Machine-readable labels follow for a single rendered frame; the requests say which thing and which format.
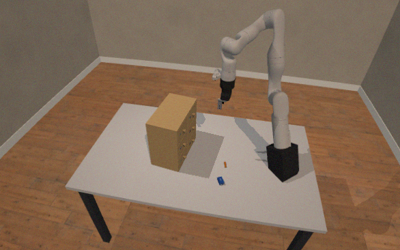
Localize small tan wooden chest of drawers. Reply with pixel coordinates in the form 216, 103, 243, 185
145, 93, 197, 172

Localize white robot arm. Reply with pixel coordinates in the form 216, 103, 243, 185
220, 9, 291, 149

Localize brown wooden drawer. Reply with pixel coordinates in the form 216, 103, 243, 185
178, 130, 188, 158
188, 101, 197, 127
177, 116, 188, 144
188, 115, 196, 140
178, 143, 188, 170
188, 127, 196, 151

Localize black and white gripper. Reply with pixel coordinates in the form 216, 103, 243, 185
212, 69, 235, 110

